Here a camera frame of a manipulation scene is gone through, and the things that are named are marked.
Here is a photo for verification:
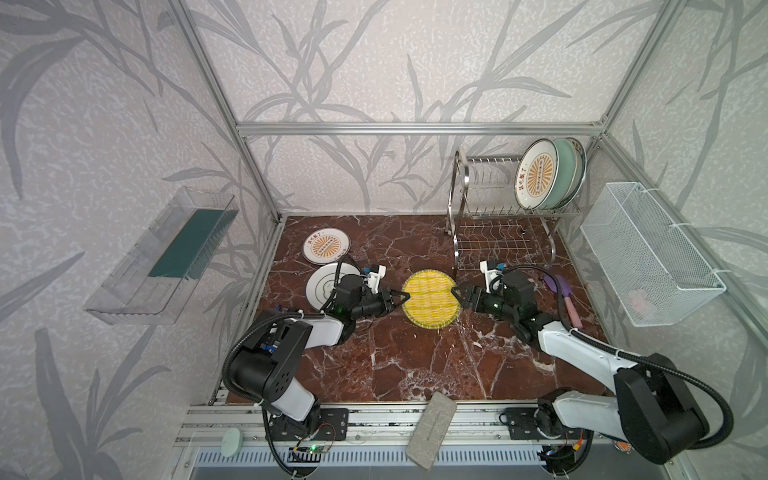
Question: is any white plate with green rim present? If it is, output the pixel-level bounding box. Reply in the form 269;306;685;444
305;262;337;311

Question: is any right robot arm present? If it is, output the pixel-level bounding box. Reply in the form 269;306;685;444
451;261;735;465

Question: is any small round orange gadget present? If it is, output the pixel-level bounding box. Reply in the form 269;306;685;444
613;441;632;453

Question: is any white wire basket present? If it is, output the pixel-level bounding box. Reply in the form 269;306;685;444
581;182;727;328

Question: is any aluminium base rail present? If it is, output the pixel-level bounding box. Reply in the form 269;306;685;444
173;400;679;469

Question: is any light green flower plate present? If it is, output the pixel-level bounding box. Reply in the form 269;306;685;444
542;138;577;209

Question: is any clear plastic wall shelf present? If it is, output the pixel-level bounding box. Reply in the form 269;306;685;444
84;187;239;325

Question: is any blue handled tool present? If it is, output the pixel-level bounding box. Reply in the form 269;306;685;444
255;309;283;354

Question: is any steel dish rack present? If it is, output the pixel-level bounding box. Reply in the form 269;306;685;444
446;149;580;274

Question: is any pale green round gadget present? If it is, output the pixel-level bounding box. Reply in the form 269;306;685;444
220;427;243;459

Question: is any orange sunburst plate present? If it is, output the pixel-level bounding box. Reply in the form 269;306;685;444
514;138;558;210
302;228;350;265

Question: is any yellow green woven plate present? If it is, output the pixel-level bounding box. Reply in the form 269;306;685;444
403;269;462;330

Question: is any dark green rimmed white plate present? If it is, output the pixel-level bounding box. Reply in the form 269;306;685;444
565;137;587;203

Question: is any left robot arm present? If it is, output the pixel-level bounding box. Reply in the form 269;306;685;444
221;254;411;479

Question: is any grey sponge block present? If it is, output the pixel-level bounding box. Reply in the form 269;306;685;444
406;392;457;471

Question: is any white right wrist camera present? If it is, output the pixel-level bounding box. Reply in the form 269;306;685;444
480;260;505;294

